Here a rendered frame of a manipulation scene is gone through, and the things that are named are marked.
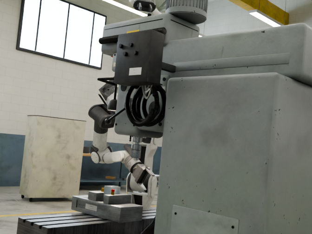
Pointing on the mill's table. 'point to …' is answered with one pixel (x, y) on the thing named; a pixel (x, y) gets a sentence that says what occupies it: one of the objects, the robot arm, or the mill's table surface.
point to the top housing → (177, 29)
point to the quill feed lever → (118, 113)
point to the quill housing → (121, 118)
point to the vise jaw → (95, 195)
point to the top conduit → (118, 35)
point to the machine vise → (109, 207)
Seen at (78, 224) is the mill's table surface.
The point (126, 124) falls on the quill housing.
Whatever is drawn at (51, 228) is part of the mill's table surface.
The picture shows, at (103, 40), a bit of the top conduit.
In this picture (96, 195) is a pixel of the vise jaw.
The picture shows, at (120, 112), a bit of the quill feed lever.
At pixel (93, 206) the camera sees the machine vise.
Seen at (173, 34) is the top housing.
